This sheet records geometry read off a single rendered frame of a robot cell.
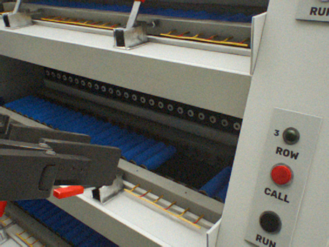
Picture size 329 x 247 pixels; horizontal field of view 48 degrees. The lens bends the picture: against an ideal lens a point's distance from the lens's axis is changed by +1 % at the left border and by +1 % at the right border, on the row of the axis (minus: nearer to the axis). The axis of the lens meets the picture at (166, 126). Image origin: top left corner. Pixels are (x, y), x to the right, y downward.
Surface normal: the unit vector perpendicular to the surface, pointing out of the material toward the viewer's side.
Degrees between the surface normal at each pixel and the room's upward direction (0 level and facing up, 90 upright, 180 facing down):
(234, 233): 90
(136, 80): 111
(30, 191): 91
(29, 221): 21
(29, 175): 90
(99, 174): 90
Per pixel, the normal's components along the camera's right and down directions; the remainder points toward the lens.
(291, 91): -0.63, 0.02
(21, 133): 0.75, 0.25
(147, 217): -0.06, -0.90
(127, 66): -0.65, 0.37
